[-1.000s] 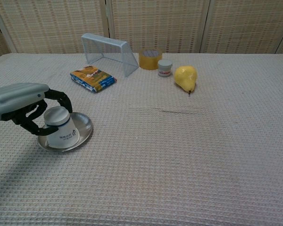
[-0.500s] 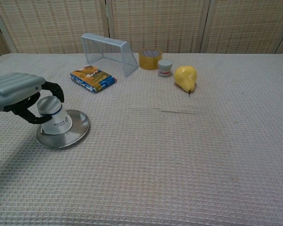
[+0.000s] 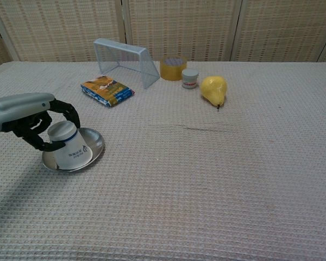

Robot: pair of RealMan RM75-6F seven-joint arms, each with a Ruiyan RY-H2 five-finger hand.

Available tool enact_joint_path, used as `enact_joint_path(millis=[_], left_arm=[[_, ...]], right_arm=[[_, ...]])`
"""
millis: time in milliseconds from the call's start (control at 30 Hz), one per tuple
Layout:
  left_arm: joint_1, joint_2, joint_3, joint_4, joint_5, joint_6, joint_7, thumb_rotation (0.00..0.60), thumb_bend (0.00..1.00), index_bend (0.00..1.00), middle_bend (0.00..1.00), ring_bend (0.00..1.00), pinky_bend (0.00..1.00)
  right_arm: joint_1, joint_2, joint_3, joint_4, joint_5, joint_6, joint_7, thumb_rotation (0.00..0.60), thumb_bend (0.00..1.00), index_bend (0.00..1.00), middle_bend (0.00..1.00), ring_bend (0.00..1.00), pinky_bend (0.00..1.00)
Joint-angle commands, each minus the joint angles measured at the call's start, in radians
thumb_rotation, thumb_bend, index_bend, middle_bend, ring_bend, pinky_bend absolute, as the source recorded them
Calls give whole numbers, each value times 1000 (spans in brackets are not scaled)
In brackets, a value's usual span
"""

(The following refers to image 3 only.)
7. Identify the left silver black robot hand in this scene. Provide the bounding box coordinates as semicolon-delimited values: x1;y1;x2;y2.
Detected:
0;92;81;152

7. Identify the white paper cup blue stripe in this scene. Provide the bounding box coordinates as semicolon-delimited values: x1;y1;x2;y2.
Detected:
47;121;94;170

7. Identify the round steel plate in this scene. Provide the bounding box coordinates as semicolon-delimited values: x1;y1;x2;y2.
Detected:
41;127;106;172

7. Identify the colourful snack packet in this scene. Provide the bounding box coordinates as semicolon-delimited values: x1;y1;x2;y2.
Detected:
80;75;136;108

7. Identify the yellow packing tape roll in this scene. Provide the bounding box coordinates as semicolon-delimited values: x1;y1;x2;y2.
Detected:
159;55;188;82

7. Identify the beige waffle weave tablecloth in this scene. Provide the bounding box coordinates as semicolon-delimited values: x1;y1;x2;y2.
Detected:
0;61;326;261

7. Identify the small white jar grey lid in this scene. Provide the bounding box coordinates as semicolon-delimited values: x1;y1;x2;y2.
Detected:
181;69;199;90

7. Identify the yellow pear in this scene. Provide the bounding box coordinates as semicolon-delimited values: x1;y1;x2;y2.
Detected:
200;76;228;112

